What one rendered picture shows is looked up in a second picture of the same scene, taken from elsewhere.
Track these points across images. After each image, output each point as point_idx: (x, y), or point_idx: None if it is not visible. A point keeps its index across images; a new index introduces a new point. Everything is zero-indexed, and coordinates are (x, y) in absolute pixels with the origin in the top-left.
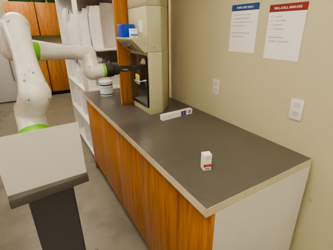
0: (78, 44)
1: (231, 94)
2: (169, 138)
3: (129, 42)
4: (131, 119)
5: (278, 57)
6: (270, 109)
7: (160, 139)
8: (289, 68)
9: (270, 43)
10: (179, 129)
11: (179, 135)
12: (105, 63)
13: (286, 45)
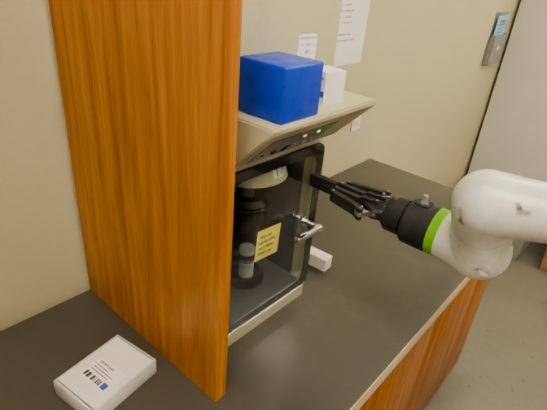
0: (540, 181)
1: None
2: (405, 248)
3: (336, 122)
4: (352, 323)
5: (345, 61)
6: (334, 134)
7: (420, 256)
8: (352, 72)
9: (339, 45)
10: (359, 242)
11: (385, 239)
12: (439, 207)
13: (352, 44)
